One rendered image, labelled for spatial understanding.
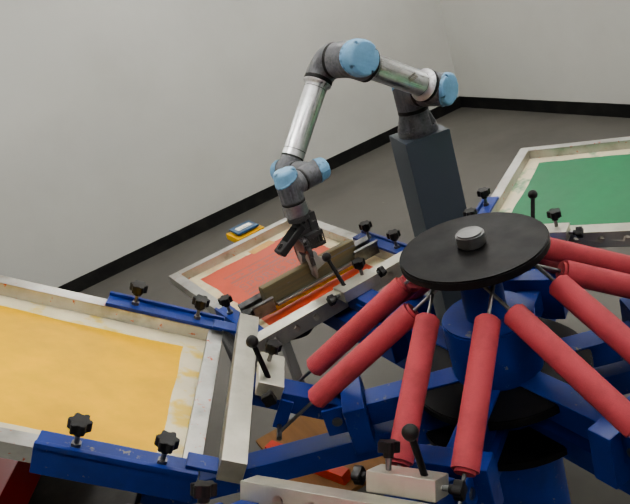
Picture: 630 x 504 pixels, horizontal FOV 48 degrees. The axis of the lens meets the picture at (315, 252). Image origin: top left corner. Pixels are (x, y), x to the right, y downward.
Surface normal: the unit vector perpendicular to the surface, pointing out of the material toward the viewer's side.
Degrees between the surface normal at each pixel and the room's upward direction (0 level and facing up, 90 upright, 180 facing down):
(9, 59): 90
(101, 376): 32
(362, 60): 86
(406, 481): 58
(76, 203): 90
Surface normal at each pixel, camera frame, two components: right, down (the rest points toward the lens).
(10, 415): 0.27, -0.88
